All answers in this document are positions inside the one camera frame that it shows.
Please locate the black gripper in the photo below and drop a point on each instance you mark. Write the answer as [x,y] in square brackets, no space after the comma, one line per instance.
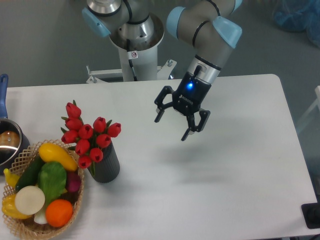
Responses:
[187,100]

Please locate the red tulip bouquet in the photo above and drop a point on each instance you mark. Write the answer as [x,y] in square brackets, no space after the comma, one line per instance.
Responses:
[89,140]

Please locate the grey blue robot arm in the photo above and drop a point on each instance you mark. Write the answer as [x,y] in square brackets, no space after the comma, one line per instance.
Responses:
[206,27]

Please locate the dark grey ribbed vase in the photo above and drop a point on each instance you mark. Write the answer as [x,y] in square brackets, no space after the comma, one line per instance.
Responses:
[108,168]

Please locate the purple red onion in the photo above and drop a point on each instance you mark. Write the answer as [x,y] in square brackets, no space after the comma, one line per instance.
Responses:
[73,182]

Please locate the yellow squash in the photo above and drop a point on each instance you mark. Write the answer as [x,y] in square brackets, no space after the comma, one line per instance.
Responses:
[50,152]

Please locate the green lettuce leaf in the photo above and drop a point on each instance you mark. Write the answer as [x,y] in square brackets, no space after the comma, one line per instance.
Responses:
[52,181]

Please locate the woven wicker basket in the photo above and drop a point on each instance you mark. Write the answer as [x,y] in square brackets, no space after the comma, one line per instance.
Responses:
[27,229]

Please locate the black device at table edge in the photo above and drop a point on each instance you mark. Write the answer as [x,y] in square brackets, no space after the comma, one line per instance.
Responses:
[311,214]

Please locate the orange fruit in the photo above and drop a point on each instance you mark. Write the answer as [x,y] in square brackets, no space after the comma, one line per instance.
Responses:
[59,212]

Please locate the dark green cucumber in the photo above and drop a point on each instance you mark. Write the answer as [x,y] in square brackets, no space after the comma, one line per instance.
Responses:
[30,174]

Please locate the white round radish slice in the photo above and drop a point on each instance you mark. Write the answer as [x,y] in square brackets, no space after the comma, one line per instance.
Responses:
[29,200]

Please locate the white green leek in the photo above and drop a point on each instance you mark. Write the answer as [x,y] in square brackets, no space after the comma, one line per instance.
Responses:
[40,216]

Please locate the yellow banana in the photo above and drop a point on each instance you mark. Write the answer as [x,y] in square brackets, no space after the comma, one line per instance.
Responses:
[10,178]

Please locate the yellow bell pepper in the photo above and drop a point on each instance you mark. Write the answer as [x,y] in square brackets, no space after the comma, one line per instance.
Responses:
[9,208]

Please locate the blue handled saucepan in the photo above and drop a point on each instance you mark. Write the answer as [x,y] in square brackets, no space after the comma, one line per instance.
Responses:
[12,139]

